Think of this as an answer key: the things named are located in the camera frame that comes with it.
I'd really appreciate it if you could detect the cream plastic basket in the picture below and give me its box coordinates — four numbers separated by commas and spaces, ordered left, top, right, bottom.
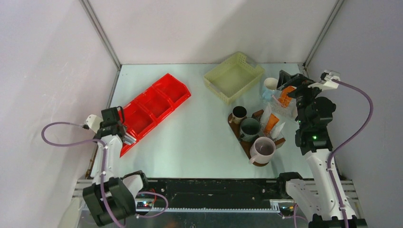
203, 52, 265, 105

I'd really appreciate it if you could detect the brown mug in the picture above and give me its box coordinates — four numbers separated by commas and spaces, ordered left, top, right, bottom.
229, 106, 247, 124

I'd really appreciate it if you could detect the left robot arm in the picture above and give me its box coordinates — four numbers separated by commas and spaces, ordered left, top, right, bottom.
82, 124, 150, 228

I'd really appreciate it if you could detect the pink capped tube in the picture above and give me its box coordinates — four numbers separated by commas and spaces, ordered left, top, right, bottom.
270, 122, 285, 139

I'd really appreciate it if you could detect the pink white mug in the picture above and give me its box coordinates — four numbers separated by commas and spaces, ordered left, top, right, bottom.
249, 137, 276, 166

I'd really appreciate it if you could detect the orange toothpaste tube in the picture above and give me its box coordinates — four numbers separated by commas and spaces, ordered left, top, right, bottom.
278, 86, 296, 108
263, 114, 279, 135

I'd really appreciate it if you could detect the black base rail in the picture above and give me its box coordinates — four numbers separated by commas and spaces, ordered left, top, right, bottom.
147, 178, 291, 210

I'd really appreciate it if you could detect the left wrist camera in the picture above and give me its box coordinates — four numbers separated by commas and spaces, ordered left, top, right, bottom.
81, 106, 125, 133

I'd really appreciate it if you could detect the dark green mug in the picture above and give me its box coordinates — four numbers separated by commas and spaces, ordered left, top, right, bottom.
238, 118, 261, 143

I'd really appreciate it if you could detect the dark blue capped tube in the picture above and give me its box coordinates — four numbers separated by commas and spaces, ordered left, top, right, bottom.
259, 103, 272, 127

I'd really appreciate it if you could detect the light blue mug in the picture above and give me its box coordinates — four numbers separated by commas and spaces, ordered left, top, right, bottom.
260, 77, 278, 102

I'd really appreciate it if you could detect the white toothbrush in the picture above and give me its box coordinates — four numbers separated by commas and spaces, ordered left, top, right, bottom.
124, 134, 137, 145

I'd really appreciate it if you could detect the clear textured acrylic tray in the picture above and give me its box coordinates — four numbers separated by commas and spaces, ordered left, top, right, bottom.
267, 90, 297, 120

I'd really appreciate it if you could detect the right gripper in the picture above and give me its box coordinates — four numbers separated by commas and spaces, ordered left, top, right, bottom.
277, 70, 329, 127

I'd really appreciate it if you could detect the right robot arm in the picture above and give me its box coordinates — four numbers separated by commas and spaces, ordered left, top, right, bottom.
276, 70, 367, 228

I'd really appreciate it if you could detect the brown oval wooden tray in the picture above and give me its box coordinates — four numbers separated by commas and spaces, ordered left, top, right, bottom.
227, 114, 269, 167

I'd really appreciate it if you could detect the red divided organizer bin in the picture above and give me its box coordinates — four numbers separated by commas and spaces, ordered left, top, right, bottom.
118, 74, 191, 156

